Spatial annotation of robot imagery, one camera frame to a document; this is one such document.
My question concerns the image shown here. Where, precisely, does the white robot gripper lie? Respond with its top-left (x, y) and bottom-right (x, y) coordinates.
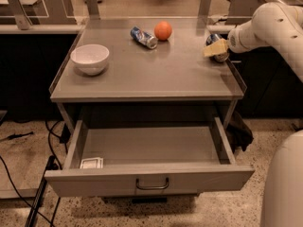
top-left (203, 21), bottom-right (262, 57)

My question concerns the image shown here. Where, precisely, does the blue pepsi can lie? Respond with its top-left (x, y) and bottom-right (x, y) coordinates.
top-left (205, 34), bottom-right (229, 62)

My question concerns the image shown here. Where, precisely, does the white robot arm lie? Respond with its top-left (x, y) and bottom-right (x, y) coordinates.
top-left (203, 2), bottom-right (303, 227)

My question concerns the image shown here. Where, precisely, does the crushed blue soda can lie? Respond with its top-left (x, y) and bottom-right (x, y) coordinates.
top-left (130, 26), bottom-right (158, 49)

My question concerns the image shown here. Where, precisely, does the open grey top drawer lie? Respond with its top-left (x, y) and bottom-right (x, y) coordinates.
top-left (45, 119), bottom-right (254, 198)

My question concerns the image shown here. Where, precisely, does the orange fruit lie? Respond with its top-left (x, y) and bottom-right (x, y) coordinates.
top-left (154, 21), bottom-right (172, 41)

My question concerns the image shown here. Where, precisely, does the grey metal cabinet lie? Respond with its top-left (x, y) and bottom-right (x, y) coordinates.
top-left (51, 17), bottom-right (245, 124)

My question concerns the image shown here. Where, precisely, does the white ceramic bowl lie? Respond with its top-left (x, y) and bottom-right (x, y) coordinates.
top-left (70, 44), bottom-right (110, 76)

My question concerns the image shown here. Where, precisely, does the small white tag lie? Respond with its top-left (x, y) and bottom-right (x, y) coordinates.
top-left (80, 157), bottom-right (103, 169)

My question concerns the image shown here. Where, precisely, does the left background desk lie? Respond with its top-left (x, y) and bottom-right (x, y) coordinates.
top-left (0, 0), bottom-right (76, 25)

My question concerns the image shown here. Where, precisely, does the metal drawer handle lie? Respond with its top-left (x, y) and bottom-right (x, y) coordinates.
top-left (135, 178), bottom-right (169, 191)

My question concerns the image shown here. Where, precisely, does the black floor cable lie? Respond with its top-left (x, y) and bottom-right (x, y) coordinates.
top-left (0, 120), bottom-right (69, 227)

